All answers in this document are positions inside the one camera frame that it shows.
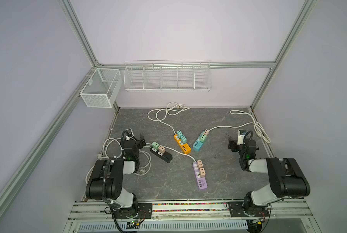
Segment black power strip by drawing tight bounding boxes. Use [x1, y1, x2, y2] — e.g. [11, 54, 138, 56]
[150, 147, 173, 163]

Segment teal charger plug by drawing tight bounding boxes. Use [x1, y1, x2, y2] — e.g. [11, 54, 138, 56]
[180, 135, 187, 144]
[177, 131, 183, 138]

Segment orange power strip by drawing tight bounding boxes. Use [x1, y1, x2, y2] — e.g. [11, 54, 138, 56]
[174, 134, 191, 155]

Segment green USB charger plug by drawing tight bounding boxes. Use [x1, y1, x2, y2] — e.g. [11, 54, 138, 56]
[152, 142, 160, 150]

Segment pink USB charger plug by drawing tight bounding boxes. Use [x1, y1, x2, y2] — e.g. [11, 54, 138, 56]
[158, 145, 166, 154]

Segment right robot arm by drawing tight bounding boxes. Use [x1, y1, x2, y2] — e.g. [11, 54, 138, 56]
[228, 130, 310, 215]

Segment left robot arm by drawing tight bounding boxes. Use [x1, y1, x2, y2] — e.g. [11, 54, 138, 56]
[85, 135, 146, 215]

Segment green plug on teal strip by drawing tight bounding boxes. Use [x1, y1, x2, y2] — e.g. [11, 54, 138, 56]
[198, 134, 207, 143]

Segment pink plug upper purple strip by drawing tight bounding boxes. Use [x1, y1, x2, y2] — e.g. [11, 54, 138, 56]
[196, 160, 203, 169]

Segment pink plug purple strip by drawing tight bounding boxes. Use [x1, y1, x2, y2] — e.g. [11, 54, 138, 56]
[199, 168, 206, 178]
[196, 160, 203, 169]

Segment pink plug lower purple strip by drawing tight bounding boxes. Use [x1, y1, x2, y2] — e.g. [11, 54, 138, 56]
[199, 168, 206, 178]

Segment teal power strip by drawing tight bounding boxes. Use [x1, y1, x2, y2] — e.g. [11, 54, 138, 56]
[193, 131, 206, 151]

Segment purple power strip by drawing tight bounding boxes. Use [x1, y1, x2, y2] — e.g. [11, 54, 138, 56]
[193, 162, 208, 190]

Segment small white mesh basket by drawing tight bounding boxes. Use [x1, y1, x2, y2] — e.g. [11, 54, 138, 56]
[80, 69, 123, 108]

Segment white cable of teal strip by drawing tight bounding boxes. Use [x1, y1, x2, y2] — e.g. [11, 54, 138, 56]
[208, 110, 271, 144]

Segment white cable of black strip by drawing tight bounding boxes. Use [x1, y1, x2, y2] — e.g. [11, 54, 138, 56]
[85, 137, 153, 184]

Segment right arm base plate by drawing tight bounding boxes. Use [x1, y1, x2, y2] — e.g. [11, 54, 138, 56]
[226, 201, 270, 217]

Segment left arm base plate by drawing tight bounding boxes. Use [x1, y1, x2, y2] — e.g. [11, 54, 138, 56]
[113, 202, 153, 219]

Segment white slotted cable duct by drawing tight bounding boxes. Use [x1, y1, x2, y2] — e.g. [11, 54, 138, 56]
[77, 219, 248, 233]

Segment long white wire basket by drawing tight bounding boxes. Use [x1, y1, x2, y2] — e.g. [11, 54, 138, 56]
[124, 60, 212, 92]

